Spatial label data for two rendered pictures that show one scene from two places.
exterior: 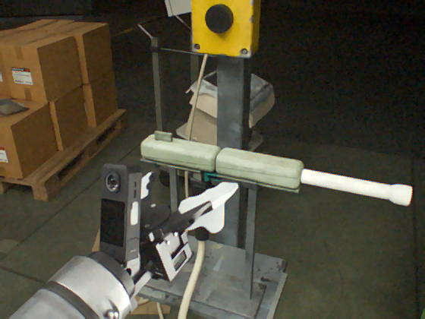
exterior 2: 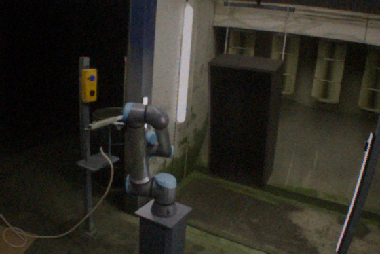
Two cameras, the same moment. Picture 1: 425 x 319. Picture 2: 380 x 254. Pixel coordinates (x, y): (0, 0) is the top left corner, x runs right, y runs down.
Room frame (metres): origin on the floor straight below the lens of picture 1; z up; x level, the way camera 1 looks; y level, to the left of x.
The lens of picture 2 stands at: (-0.22, 2.30, 1.89)
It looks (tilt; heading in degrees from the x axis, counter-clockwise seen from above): 17 degrees down; 277
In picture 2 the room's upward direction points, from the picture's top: 4 degrees clockwise
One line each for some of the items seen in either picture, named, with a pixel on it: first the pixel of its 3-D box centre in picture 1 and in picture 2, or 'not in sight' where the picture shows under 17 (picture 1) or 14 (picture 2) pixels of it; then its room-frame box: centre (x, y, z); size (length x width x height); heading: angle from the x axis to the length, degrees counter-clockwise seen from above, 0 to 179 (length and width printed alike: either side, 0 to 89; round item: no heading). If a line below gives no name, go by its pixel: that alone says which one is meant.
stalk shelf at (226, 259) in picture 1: (212, 276); (98, 161); (0.74, 0.00, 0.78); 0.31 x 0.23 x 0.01; 68
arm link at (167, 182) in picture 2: not in sight; (163, 187); (0.10, 0.37, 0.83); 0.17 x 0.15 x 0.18; 1
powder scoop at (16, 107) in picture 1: (6, 108); not in sight; (2.39, 1.26, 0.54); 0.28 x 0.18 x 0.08; 165
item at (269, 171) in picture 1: (261, 204); (110, 129); (0.65, -0.09, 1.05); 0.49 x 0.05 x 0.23; 68
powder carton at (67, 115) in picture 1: (54, 114); not in sight; (2.81, 1.14, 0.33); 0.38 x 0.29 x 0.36; 168
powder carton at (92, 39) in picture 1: (81, 52); not in sight; (3.17, 0.99, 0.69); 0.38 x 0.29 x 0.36; 164
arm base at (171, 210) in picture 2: not in sight; (164, 204); (0.09, 0.37, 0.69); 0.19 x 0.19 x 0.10
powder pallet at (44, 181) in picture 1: (45, 143); not in sight; (2.86, 1.26, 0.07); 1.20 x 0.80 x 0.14; 165
